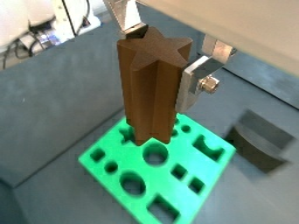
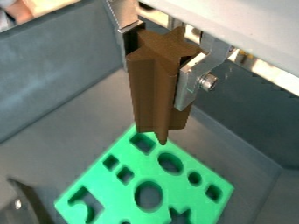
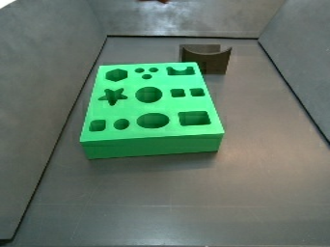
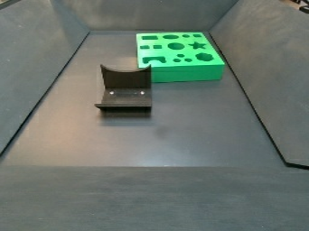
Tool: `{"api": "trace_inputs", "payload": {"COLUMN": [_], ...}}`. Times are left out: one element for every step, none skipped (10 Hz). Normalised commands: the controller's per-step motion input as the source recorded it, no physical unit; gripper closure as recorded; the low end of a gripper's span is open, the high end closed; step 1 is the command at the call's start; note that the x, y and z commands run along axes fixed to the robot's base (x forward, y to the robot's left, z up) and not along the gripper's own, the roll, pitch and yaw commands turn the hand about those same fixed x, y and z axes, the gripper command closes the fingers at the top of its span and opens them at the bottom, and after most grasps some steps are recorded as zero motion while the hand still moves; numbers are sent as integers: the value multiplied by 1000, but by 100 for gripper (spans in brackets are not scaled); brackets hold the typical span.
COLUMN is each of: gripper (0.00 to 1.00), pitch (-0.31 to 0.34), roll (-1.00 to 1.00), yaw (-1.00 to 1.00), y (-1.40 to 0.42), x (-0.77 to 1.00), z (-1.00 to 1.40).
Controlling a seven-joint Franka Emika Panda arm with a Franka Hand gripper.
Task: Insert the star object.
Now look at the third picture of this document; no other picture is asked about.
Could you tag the green shape sorter block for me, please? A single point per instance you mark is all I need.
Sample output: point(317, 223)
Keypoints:
point(150, 109)

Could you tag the dark curved foam piece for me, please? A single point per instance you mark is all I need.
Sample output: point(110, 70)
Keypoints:
point(212, 58)

